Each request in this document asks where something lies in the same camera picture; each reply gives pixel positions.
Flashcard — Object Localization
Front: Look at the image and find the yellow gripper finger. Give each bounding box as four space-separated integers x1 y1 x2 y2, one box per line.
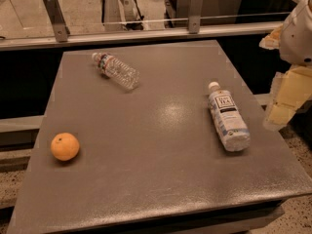
259 25 283 50
263 65 312 131

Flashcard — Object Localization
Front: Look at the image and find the blue label plastic bottle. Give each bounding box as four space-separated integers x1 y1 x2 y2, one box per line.
208 82 251 152

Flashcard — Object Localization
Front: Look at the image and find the clear plastic water bottle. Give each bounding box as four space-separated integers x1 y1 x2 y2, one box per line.
92 53 139 91

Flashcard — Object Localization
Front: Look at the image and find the grey table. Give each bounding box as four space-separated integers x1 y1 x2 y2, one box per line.
7 41 311 234

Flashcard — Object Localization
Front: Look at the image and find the orange fruit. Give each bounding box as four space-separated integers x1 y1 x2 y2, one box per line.
51 133 80 161

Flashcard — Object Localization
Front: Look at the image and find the right metal rail bracket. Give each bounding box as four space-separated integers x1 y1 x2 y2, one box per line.
188 0 203 34

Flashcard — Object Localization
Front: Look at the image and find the metal rail bracket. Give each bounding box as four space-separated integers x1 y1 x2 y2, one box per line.
43 0 70 42
188 0 203 34

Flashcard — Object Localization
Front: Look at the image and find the left metal rail bracket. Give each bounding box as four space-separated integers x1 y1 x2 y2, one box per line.
43 0 70 42

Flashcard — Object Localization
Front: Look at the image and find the horizontal metal rail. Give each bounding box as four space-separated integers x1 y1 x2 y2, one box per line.
0 21 282 51

